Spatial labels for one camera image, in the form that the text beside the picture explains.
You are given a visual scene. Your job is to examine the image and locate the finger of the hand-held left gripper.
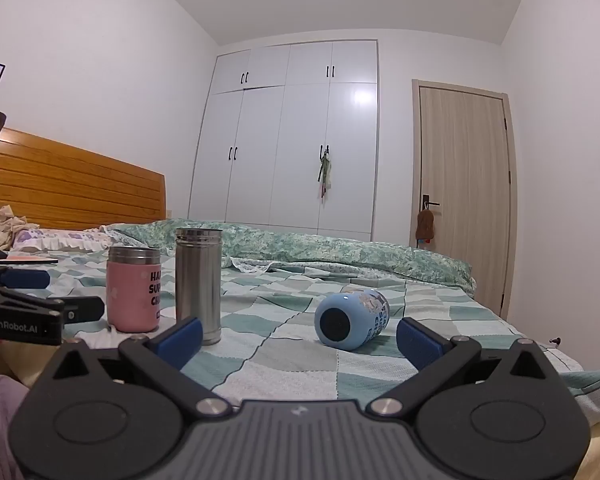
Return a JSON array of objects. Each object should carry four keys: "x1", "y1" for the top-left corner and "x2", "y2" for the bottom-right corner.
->
[
  {"x1": 0, "y1": 283, "x2": 105, "y2": 325},
  {"x1": 0, "y1": 260, "x2": 51, "y2": 291}
]

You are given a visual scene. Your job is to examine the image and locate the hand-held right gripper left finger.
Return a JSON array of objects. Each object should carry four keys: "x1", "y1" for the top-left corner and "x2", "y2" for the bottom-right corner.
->
[{"x1": 40, "y1": 316, "x2": 233, "y2": 418}]

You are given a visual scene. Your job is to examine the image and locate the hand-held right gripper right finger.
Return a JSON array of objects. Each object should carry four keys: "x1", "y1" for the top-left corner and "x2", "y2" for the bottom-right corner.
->
[{"x1": 369, "y1": 316, "x2": 561, "y2": 417}]

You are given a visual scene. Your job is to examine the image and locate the light blue printed cup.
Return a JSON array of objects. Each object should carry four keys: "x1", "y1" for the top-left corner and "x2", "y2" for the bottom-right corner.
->
[{"x1": 314, "y1": 287, "x2": 391, "y2": 352}]

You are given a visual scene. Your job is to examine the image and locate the person's left forearm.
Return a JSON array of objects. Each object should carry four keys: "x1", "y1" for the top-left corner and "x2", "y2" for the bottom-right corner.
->
[{"x1": 0, "y1": 347, "x2": 32, "y2": 480}]

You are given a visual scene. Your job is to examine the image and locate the pink cup with steel rim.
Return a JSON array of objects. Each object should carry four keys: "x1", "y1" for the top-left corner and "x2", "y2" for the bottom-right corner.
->
[{"x1": 106, "y1": 246, "x2": 162, "y2": 334}]

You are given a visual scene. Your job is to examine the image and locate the pink flat book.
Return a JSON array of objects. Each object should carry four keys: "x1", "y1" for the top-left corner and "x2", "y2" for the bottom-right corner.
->
[{"x1": 2, "y1": 255, "x2": 60, "y2": 266}]

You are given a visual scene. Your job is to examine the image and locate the purple floral pillow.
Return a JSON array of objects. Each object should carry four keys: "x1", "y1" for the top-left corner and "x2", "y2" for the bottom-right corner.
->
[{"x1": 10, "y1": 227, "x2": 114, "y2": 254}]

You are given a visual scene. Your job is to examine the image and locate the cream crumpled cloth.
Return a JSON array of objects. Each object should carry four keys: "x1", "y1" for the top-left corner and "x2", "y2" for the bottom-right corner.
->
[{"x1": 0, "y1": 205, "x2": 29, "y2": 249}]

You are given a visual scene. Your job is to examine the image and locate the tall stainless steel thermos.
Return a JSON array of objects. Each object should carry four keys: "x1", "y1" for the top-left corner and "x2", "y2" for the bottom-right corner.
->
[{"x1": 174, "y1": 228, "x2": 224, "y2": 346}]

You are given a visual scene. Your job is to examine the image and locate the checked bed sheet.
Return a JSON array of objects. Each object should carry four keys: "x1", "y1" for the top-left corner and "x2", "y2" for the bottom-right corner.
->
[{"x1": 0, "y1": 247, "x2": 587, "y2": 409}]

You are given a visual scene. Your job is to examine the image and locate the wooden headboard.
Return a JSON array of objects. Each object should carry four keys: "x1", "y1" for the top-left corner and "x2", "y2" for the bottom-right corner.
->
[{"x1": 0, "y1": 126, "x2": 167, "y2": 231}]

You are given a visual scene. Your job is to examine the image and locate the brown hanging pouch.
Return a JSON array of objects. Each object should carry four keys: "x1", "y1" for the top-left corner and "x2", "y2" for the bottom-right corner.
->
[{"x1": 415, "y1": 208, "x2": 435, "y2": 247}]

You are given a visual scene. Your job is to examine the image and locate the green floral quilt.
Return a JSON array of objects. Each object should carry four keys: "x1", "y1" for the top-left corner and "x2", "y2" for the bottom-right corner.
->
[{"x1": 102, "y1": 218, "x2": 478, "y2": 297}]

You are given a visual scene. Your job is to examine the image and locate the light wooden door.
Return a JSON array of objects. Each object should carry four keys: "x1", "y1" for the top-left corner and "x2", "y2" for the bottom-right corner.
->
[{"x1": 409, "y1": 78, "x2": 519, "y2": 320}]

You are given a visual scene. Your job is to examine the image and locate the green hanging ornament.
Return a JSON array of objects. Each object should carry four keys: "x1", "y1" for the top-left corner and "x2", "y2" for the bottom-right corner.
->
[{"x1": 316, "y1": 145, "x2": 334, "y2": 204}]

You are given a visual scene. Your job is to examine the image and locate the white wardrobe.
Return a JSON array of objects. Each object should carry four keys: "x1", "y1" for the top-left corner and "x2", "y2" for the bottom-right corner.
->
[{"x1": 187, "y1": 39, "x2": 380, "y2": 243}]

